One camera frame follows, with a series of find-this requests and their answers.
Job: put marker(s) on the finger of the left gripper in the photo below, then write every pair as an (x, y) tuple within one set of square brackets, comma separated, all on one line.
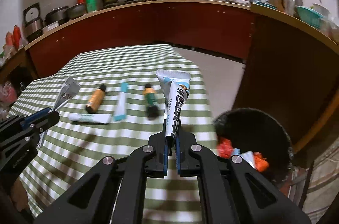
[(24, 121), (12, 135)]

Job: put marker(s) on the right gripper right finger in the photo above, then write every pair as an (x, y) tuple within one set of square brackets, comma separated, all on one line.
[(230, 190)]

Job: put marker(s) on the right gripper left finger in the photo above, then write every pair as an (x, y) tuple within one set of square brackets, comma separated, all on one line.
[(113, 191)]

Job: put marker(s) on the white pouch package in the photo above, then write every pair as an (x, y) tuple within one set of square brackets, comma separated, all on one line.
[(249, 158)]

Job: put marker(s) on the orange plastic bag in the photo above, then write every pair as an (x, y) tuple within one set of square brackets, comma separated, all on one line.
[(260, 163)]

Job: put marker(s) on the red plastic bag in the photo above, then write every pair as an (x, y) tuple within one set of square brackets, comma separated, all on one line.
[(224, 148)]

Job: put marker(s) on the orange label bottle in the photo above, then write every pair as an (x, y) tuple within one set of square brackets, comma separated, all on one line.
[(96, 99)]

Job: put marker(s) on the white toothpaste box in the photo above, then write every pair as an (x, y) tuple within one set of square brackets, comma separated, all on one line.
[(90, 118)]

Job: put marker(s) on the teal white tube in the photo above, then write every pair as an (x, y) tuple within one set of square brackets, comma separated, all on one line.
[(120, 109)]

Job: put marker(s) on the green label dark bottle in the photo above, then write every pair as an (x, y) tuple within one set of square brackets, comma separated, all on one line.
[(151, 101)]

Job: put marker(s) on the silver snack wrapper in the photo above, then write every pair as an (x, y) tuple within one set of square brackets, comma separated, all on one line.
[(175, 86)]

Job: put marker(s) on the black trash bin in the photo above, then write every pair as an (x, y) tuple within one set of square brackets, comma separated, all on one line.
[(253, 130)]

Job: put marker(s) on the green checkered tablecloth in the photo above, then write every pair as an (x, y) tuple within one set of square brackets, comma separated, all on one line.
[(70, 150)]

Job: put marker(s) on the striped curtain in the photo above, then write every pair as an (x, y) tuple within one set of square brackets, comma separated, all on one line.
[(314, 189)]

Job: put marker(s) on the rice cooker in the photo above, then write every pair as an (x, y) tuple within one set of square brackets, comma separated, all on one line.
[(33, 23)]

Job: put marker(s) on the dark red lower cabinets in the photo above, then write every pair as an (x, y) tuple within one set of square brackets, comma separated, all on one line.
[(291, 68)]

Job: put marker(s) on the green thermos bottle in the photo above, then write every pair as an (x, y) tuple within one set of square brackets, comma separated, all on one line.
[(91, 5)]

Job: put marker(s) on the teal plastic basket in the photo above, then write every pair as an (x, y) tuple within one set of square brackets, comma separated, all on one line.
[(309, 16)]

